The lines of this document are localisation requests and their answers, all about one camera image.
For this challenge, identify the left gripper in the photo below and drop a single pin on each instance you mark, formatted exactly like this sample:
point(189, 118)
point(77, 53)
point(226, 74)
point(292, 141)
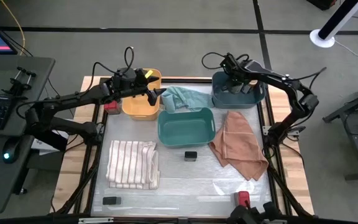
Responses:
point(126, 81)

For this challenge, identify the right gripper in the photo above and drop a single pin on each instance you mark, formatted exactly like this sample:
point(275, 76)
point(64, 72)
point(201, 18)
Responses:
point(236, 71)

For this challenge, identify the salmon cloth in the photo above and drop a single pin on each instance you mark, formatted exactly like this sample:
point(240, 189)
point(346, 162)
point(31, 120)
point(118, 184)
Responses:
point(238, 146)

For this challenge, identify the green spice tin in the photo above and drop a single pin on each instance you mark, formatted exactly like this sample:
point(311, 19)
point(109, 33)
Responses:
point(111, 200)
point(190, 156)

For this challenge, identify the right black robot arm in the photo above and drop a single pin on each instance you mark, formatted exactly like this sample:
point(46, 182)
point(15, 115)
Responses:
point(278, 79)

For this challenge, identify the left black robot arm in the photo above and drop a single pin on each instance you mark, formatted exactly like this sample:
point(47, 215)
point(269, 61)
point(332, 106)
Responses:
point(73, 96)

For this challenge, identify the blue-grey plastic bin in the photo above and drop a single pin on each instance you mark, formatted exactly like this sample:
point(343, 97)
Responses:
point(238, 101)

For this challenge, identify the yellow plastic bin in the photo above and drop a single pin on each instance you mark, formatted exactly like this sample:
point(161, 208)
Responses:
point(140, 110)

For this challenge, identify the light blue cloth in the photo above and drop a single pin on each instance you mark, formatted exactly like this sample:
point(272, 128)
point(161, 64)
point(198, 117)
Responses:
point(185, 98)

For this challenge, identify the teal plastic bin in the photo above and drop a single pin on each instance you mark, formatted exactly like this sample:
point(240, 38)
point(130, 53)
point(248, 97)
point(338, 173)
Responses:
point(185, 129)

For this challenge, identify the white striped towel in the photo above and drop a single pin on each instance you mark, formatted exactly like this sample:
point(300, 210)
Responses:
point(132, 165)

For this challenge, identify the black side table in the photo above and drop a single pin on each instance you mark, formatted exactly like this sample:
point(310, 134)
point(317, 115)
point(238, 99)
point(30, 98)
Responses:
point(353, 109)

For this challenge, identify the white cardboard box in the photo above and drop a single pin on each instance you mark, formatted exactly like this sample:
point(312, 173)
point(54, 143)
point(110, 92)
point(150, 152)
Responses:
point(47, 144)

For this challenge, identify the black white pole stand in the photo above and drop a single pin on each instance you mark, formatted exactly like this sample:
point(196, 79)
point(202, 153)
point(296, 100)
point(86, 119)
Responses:
point(337, 21)

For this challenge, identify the black clamp stand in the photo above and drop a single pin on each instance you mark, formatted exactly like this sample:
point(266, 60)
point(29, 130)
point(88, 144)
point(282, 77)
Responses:
point(19, 82)

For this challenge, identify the black computer mouse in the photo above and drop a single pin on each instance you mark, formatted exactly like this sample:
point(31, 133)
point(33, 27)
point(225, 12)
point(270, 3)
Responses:
point(10, 151)

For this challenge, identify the black aluminium frame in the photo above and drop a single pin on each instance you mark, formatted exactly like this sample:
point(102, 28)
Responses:
point(90, 186)

